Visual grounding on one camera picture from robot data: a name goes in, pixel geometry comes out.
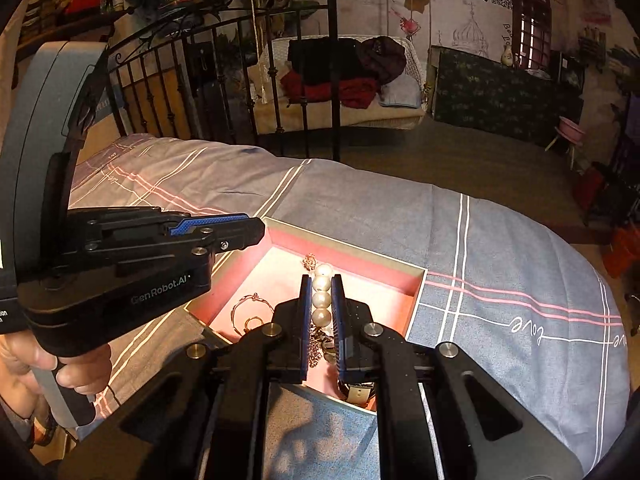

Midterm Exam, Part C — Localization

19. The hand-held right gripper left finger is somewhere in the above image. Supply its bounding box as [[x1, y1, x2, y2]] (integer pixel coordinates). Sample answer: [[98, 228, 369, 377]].
[[57, 274, 313, 480]]

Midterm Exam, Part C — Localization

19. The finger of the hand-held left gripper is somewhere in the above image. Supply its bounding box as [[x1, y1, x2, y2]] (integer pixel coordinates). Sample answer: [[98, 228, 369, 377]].
[[67, 206, 253, 242], [85, 217, 267, 277]]

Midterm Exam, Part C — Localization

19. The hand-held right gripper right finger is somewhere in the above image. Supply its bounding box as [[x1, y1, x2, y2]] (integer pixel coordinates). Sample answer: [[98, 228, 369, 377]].
[[330, 274, 586, 480]]

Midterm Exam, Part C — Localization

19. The white pearl bracelet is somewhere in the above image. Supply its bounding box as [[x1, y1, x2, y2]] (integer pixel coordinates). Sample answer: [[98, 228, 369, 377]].
[[309, 262, 336, 332]]

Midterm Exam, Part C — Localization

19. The pale green gift box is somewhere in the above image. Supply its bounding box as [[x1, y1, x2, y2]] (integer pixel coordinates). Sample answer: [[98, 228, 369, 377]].
[[182, 216, 429, 413]]

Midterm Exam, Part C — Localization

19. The gold necklace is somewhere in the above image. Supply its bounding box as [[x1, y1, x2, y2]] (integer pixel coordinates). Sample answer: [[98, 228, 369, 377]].
[[231, 292, 269, 337]]

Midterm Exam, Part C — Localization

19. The wrist watch with tan strap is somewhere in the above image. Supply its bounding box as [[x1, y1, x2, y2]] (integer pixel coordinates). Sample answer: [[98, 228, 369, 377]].
[[337, 379, 377, 407]]

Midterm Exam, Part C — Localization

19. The person's left hand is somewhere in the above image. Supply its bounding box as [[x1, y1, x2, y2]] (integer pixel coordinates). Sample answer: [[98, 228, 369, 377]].
[[0, 332, 113, 422]]

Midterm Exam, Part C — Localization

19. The red garment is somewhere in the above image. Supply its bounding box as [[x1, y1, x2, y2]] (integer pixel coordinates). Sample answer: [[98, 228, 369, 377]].
[[280, 72, 378, 110]]

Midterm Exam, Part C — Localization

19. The grey plaid blanket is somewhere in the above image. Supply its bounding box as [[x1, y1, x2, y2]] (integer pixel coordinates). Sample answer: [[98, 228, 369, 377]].
[[65, 132, 628, 480]]

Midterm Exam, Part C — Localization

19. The pile of clothes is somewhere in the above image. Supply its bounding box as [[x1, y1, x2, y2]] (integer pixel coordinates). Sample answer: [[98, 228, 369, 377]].
[[250, 35, 427, 131]]

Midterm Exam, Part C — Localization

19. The black garment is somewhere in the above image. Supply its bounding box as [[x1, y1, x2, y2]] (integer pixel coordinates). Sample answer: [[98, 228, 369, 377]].
[[287, 37, 376, 88]]

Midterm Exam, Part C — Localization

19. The dark brown garment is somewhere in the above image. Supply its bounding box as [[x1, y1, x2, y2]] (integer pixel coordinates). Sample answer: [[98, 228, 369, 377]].
[[357, 36, 407, 83]]

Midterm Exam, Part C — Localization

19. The green patterned cabinet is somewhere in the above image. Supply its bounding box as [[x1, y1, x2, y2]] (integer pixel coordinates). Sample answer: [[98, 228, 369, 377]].
[[430, 45, 583, 148]]

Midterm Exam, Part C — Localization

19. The red bag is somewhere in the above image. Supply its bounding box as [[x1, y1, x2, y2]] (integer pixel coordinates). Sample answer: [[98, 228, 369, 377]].
[[572, 162, 608, 211]]

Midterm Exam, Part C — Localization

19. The red bucket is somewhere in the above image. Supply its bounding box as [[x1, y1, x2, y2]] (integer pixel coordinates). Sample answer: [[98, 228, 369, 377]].
[[602, 227, 640, 278]]

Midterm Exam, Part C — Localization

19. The pink stool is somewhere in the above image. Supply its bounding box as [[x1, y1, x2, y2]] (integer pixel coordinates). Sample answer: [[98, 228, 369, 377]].
[[545, 116, 587, 168]]

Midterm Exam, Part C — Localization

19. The black iron bed frame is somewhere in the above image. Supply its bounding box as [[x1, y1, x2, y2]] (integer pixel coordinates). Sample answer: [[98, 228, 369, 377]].
[[107, 0, 343, 161]]

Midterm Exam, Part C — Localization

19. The black wall shelf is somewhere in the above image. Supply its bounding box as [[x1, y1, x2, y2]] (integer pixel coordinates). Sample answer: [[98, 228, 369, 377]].
[[20, 5, 136, 56]]

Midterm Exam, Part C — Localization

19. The wall poster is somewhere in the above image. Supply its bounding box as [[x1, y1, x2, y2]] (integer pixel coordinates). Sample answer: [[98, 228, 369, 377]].
[[300, 0, 561, 68]]

